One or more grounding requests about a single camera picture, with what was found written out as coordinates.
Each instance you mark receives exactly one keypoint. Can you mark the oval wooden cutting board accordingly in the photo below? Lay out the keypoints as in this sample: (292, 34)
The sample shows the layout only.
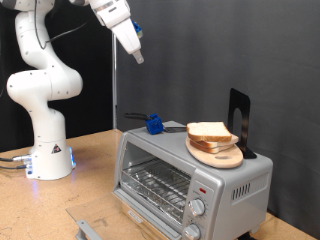
(216, 160)

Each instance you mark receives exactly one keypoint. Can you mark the black fabric backdrop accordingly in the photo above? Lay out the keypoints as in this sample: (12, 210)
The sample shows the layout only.
(96, 100)

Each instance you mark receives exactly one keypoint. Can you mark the silver oven knob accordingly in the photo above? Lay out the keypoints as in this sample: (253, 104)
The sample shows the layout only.
(197, 207)
(192, 232)

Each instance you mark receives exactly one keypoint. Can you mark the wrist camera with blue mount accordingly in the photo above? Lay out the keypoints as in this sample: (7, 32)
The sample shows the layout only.
(136, 29)

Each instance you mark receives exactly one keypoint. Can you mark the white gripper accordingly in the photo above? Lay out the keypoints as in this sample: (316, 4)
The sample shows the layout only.
(123, 30)

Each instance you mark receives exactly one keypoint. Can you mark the vertical metal pole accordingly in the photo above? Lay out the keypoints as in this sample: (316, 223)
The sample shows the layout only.
(114, 83)

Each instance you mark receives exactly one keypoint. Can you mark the silver toaster oven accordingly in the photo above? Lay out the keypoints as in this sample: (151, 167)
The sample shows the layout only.
(166, 143)

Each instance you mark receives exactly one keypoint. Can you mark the red oven indicator light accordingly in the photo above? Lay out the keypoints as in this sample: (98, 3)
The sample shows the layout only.
(202, 190)

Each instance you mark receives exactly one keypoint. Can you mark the black metal bookend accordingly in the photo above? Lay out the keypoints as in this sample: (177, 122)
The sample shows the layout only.
(245, 110)

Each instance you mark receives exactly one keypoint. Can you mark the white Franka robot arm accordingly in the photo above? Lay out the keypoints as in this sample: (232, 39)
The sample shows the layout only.
(43, 90)

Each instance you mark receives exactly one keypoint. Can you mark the metal spatula with blue block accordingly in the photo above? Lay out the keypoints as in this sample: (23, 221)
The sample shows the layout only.
(155, 125)

